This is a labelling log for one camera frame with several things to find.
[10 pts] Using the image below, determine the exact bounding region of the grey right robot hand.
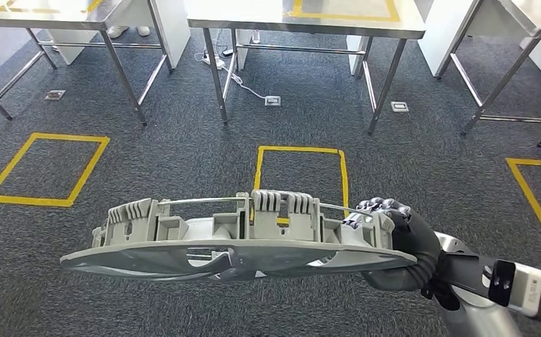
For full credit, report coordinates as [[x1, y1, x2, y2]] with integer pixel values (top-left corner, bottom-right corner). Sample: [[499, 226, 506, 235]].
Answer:
[[355, 197, 441, 293]]

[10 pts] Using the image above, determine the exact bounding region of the silver plastic wheel hubcap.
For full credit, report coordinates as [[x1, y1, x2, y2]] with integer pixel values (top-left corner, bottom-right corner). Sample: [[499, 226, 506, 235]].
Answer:
[[60, 190, 418, 283]]

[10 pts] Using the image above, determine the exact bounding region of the steel workbench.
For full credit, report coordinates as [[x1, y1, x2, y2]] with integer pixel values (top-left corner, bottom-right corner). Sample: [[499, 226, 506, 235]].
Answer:
[[186, 0, 427, 137], [0, 0, 192, 127], [437, 0, 541, 137]]

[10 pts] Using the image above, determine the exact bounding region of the yellow floor tape square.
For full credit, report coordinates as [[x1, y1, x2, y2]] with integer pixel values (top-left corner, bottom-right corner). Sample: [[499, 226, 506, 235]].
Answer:
[[250, 145, 350, 224], [0, 132, 111, 209], [505, 158, 541, 253]]

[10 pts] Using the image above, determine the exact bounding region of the yellow tape rectangle on bench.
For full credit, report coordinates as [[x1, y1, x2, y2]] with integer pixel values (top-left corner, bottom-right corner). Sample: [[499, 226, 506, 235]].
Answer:
[[288, 0, 400, 22], [0, 0, 104, 14]]

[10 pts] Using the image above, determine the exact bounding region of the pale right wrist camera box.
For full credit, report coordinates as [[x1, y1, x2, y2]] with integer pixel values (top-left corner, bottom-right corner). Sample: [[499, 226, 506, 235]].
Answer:
[[487, 259, 541, 322]]

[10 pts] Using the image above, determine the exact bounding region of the white floor cable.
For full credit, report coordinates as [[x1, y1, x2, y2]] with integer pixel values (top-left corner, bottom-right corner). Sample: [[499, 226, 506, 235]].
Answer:
[[221, 64, 269, 101]]

